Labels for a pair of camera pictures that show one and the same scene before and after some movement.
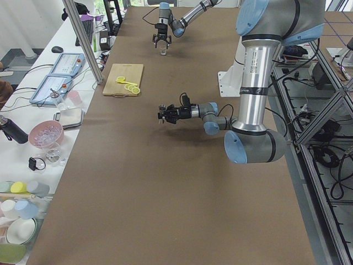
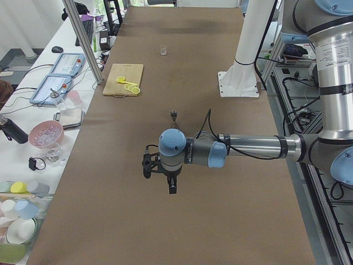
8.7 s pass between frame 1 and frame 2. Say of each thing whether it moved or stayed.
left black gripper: moved
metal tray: stayed
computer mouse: stayed
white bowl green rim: stayed
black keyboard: stayed
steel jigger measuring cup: moved
